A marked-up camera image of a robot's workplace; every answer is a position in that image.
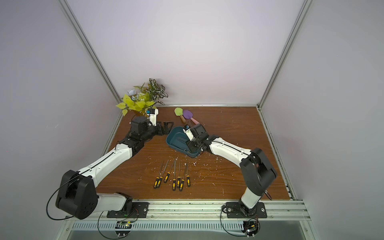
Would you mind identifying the teal plastic storage box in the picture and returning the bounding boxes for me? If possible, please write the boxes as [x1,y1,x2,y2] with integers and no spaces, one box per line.
[166,126,200,158]

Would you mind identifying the file tool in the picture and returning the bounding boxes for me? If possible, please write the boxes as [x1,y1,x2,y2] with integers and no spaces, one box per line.
[154,162,164,189]
[164,160,176,183]
[177,162,181,188]
[185,162,191,187]
[179,166,188,192]
[155,160,169,188]
[172,161,177,191]

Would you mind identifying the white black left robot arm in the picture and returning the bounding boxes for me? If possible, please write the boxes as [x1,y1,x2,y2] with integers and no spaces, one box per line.
[55,116,174,220]

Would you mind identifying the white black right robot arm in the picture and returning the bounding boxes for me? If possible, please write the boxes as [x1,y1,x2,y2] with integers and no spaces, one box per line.
[183,124,278,216]

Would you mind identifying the amber glass vase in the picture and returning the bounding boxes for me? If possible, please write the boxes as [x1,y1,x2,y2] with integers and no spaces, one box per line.
[135,109,148,118]

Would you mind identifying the artificial green leafy plant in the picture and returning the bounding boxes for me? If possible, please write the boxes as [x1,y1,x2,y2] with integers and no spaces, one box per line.
[116,79,169,116]

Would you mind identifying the right small circuit board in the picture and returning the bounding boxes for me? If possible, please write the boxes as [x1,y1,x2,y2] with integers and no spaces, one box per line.
[243,219,261,238]

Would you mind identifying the small circuit board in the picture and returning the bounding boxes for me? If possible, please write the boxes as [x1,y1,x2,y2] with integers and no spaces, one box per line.
[115,221,133,239]
[243,219,261,238]

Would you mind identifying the left small circuit board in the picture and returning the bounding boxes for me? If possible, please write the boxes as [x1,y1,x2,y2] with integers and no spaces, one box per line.
[115,221,133,239]

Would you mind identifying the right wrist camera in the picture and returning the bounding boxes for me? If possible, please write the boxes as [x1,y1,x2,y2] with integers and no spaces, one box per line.
[183,128,195,142]

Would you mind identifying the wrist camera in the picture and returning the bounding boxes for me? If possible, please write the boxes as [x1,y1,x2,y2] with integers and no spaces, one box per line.
[147,108,159,126]
[183,128,195,142]

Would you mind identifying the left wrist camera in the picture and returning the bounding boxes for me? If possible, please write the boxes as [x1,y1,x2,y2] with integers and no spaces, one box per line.
[147,108,159,126]

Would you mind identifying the green trowel wooden handle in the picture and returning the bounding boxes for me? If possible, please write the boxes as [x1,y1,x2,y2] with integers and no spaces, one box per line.
[174,108,186,123]

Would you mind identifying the purple trowel pink handle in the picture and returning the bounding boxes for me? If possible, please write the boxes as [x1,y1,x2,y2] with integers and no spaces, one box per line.
[183,110,200,125]

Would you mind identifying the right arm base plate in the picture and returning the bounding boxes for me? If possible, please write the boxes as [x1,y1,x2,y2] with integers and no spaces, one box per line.
[222,202,268,219]

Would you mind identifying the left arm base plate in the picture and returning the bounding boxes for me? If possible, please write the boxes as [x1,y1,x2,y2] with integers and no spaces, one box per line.
[107,202,150,219]

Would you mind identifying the white slotted cable duct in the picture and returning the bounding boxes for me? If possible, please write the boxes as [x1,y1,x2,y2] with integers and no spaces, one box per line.
[72,221,243,231]

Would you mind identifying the aluminium mounting rail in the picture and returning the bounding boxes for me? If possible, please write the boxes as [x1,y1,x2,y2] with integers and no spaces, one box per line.
[71,199,311,222]

